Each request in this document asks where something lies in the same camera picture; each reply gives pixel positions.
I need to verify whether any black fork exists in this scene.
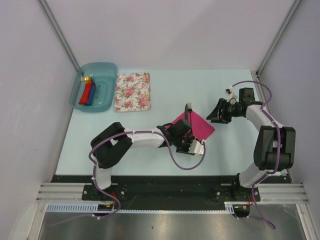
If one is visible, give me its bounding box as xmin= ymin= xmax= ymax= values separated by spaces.
xmin=187 ymin=102 xmax=193 ymax=125

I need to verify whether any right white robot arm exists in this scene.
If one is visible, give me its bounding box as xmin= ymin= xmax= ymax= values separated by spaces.
xmin=206 ymin=87 xmax=296 ymax=201

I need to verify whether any purple cable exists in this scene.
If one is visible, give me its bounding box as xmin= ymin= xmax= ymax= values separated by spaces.
xmin=47 ymin=131 xmax=208 ymax=227
xmin=231 ymin=80 xmax=282 ymax=230

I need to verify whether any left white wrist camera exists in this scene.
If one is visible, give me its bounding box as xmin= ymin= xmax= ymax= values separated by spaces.
xmin=188 ymin=139 xmax=206 ymax=156

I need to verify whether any aluminium frame rail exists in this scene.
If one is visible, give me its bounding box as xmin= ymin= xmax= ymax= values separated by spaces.
xmin=36 ymin=183 xmax=85 ymax=203

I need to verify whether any red marker pen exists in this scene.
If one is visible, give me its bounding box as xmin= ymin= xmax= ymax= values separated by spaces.
xmin=78 ymin=81 xmax=93 ymax=105

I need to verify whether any teal plastic bin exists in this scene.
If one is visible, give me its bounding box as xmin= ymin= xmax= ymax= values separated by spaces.
xmin=69 ymin=62 xmax=118 ymax=113

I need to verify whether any black knife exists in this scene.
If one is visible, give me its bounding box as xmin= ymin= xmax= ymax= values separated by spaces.
xmin=184 ymin=103 xmax=189 ymax=121

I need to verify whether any white cable duct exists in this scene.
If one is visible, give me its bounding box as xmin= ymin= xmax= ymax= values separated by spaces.
xmin=46 ymin=202 xmax=236 ymax=215

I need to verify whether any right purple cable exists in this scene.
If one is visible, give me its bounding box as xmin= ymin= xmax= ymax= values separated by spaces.
xmin=231 ymin=80 xmax=282 ymax=230

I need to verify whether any blue marker pen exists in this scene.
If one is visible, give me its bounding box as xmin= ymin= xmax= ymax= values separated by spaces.
xmin=84 ymin=84 xmax=97 ymax=106

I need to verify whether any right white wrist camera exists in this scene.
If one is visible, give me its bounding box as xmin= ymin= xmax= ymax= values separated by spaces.
xmin=225 ymin=86 xmax=238 ymax=102

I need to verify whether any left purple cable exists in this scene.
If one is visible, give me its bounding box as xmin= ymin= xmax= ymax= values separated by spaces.
xmin=47 ymin=131 xmax=208 ymax=227

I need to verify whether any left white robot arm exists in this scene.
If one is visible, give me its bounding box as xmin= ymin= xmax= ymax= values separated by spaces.
xmin=89 ymin=118 xmax=204 ymax=200

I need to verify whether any magenta paper napkin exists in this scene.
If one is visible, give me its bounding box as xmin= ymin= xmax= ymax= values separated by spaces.
xmin=171 ymin=109 xmax=216 ymax=141

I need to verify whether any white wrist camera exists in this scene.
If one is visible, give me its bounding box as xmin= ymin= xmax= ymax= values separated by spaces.
xmin=225 ymin=86 xmax=238 ymax=102
xmin=188 ymin=139 xmax=206 ymax=156

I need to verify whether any gold foil candy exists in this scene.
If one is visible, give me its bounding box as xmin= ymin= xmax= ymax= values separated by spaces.
xmin=80 ymin=75 xmax=93 ymax=84

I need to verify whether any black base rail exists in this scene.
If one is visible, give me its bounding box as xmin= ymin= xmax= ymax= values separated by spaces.
xmin=51 ymin=175 xmax=290 ymax=212

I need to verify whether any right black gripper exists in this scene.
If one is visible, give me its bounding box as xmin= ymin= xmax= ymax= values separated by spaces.
xmin=206 ymin=98 xmax=243 ymax=124

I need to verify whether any floral cloth mat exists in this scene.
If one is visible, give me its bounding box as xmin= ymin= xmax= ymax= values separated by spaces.
xmin=114 ymin=72 xmax=152 ymax=113

